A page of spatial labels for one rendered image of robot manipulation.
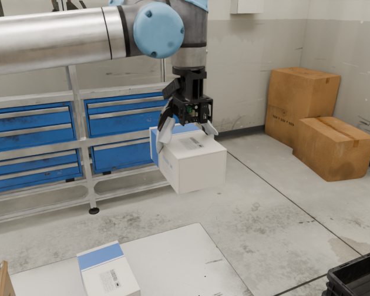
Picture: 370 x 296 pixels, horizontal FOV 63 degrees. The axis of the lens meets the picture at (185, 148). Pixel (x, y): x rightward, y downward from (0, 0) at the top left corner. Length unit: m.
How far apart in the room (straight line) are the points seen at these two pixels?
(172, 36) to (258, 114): 3.41
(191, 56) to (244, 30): 2.87
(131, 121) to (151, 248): 1.31
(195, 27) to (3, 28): 0.33
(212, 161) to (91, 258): 0.46
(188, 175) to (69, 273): 0.54
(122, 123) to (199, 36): 1.63
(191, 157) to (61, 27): 0.35
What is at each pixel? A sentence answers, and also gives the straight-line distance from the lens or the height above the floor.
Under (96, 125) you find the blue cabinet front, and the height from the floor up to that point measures 0.69.
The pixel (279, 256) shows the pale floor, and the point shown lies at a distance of 2.12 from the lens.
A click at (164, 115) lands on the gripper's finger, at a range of 0.69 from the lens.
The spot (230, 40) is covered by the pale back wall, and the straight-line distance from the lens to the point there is 3.41.
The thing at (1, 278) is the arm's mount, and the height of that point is 0.90.
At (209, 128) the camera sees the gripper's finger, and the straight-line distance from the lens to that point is 0.74.
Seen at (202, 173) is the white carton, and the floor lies 1.09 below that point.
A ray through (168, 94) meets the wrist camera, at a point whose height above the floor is 1.24.
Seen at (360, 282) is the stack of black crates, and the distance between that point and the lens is 1.41.
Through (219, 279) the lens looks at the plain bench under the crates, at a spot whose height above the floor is 0.70.
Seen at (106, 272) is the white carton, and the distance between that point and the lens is 0.89.
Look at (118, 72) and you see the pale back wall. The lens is 3.00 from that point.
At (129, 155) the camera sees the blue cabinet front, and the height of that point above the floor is 0.42.
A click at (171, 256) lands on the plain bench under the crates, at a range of 1.04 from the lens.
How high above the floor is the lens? 1.43
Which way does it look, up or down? 25 degrees down
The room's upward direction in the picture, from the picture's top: straight up
